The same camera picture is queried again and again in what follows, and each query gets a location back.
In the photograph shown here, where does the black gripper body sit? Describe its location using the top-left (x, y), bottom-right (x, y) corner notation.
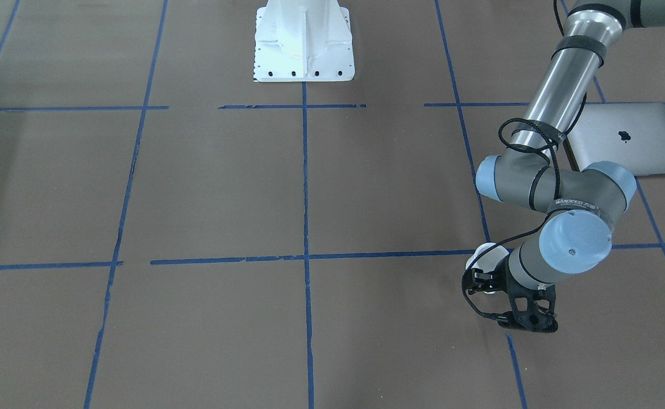
top-left (485, 261), bottom-right (513, 293)

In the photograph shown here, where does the white cup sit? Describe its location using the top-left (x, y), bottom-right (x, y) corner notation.
top-left (464, 243), bottom-right (511, 274)

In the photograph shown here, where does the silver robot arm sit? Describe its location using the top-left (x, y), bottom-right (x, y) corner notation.
top-left (463, 1), bottom-right (665, 293)

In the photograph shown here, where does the grey closed laptop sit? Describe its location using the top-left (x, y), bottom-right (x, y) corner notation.
top-left (567, 103), bottom-right (665, 176)

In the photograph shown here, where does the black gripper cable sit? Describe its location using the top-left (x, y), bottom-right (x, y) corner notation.
top-left (462, 116), bottom-right (566, 322)

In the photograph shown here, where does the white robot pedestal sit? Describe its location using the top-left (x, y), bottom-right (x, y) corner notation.
top-left (253, 1), bottom-right (356, 82)

